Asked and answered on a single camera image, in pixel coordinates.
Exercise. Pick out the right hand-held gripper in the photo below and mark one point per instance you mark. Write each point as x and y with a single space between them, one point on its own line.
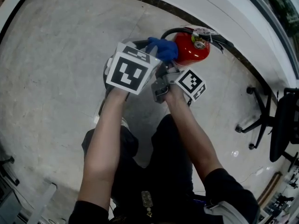
190 84

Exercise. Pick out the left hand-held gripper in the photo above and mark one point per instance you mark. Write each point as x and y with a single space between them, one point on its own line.
127 73

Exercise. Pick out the blue cloth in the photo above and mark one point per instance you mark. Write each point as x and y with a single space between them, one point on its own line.
165 49

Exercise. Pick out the red fire extinguisher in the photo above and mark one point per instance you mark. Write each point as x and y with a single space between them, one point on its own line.
187 52

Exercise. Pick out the person's right forearm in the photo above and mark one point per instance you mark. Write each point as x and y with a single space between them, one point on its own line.
198 143

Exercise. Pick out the person's left forearm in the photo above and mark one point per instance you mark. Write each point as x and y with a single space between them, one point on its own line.
100 157

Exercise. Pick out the red tag in clear sleeve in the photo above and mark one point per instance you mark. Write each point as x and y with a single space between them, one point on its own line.
205 31

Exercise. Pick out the person's left white shoe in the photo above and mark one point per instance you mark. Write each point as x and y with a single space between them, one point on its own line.
125 122

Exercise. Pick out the person's black trousers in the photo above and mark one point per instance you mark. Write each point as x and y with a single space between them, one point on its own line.
168 162

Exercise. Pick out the black mesh office chair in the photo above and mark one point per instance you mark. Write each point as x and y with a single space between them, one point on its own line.
278 129

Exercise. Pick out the ornate hanging pendant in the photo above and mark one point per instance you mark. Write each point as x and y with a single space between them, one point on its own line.
147 198

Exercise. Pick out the person's black shirt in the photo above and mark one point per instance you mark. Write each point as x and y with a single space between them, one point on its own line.
229 190

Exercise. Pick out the black padded office chair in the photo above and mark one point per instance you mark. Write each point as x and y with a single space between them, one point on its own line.
10 160

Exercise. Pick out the white desk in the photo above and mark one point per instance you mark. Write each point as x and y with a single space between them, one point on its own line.
44 199

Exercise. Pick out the black window frame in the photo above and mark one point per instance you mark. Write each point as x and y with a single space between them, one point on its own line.
280 20

